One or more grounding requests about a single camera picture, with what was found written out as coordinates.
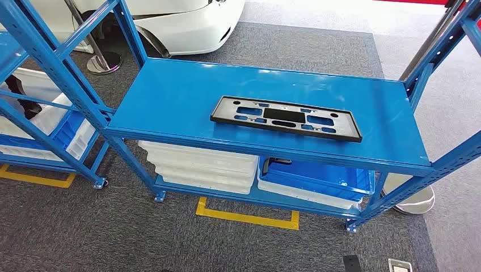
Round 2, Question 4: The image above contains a white car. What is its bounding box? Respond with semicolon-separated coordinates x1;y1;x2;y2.
29;0;247;59

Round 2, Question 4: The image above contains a blue plastic crate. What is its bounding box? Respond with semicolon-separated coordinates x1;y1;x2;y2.
50;109;88;150
258;156;377;202

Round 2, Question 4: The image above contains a black plastic part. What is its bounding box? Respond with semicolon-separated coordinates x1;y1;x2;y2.
4;74;43;120
261;158;293;176

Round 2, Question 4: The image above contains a red floor strip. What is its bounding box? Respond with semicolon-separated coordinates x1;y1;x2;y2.
374;0;481;29

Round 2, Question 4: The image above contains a blue metal shelf rack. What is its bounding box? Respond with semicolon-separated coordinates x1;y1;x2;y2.
0;29;117;189
0;0;481;233

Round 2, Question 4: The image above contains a metal floor socket plate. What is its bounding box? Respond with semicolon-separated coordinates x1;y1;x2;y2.
387;258;414;272

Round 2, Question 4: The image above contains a black licence plate frame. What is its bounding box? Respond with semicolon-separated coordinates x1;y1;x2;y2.
210;96;363;143

